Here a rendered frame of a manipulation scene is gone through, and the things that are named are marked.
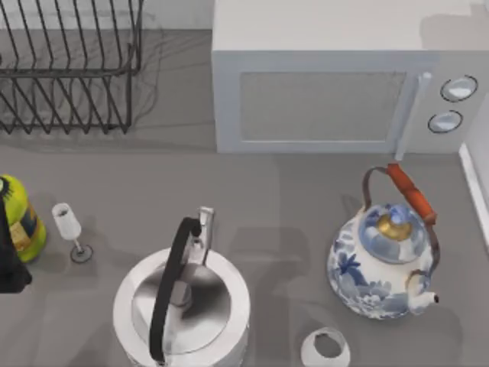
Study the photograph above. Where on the pale microwave oven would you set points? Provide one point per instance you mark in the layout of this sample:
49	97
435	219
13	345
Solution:
324	49

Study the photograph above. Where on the blue and white teapot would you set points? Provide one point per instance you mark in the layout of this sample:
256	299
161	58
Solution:
378	267

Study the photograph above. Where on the white wine glass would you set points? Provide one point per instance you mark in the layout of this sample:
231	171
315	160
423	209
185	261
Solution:
68	225

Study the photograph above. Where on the white cup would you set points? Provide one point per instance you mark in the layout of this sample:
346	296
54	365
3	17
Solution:
324	351

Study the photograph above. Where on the round microwave knob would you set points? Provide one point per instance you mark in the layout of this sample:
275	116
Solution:
445	121
458	88

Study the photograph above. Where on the yellow green bottle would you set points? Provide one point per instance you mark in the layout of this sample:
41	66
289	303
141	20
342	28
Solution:
30	229

